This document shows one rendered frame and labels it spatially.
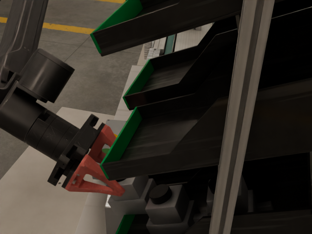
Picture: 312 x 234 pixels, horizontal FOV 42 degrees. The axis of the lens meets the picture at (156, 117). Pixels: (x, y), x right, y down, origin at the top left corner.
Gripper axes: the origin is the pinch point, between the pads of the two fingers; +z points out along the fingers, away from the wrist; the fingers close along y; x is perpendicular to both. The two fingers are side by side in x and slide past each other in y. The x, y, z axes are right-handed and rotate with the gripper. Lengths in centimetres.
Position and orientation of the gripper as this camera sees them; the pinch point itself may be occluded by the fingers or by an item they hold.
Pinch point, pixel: (124, 178)
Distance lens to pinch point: 59.7
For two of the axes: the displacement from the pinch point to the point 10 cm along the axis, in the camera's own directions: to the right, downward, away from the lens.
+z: 8.5, 5.3, 0.6
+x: -4.4, 6.3, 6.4
